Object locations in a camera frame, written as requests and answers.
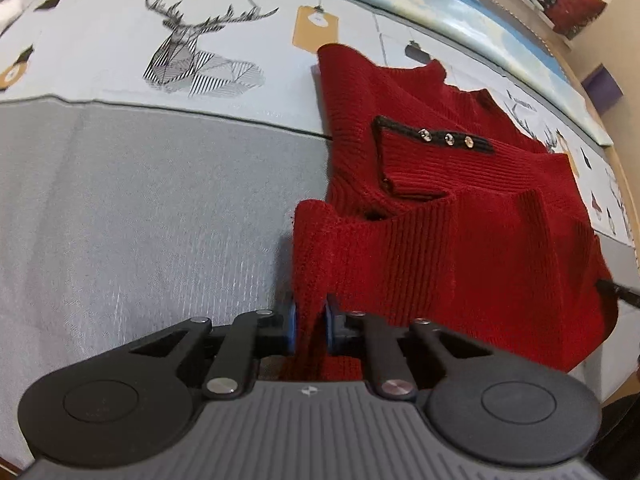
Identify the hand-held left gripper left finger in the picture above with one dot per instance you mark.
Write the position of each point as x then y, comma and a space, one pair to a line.
290, 324

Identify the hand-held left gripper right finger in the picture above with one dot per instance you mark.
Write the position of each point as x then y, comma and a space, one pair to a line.
331, 325

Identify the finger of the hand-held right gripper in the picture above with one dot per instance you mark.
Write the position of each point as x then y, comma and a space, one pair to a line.
620, 292

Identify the red knit sweater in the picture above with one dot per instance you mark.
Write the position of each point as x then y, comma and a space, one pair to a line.
450, 240

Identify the purple box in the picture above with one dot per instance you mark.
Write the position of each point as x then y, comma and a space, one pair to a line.
604, 91

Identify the dark red cushion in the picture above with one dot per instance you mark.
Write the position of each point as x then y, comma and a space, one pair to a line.
575, 7

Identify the light blue folded quilt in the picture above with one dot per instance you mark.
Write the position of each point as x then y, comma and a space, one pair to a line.
400, 10

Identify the white folded cloth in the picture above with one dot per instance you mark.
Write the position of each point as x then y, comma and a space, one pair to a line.
9, 12

